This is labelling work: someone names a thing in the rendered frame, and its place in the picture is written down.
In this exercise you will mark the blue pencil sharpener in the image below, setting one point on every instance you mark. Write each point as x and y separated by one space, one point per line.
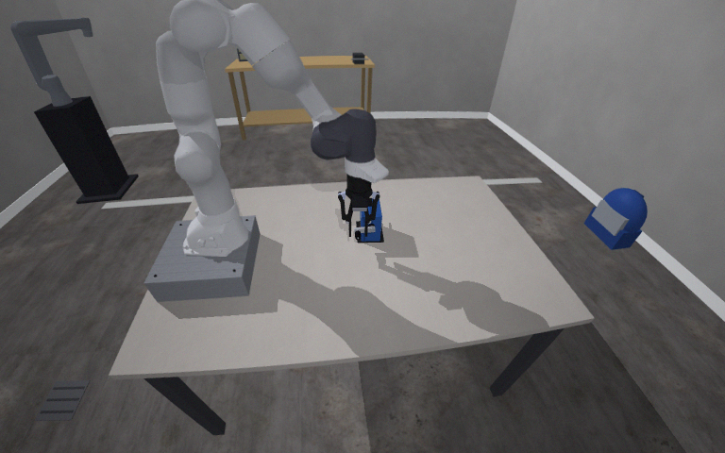
374 231

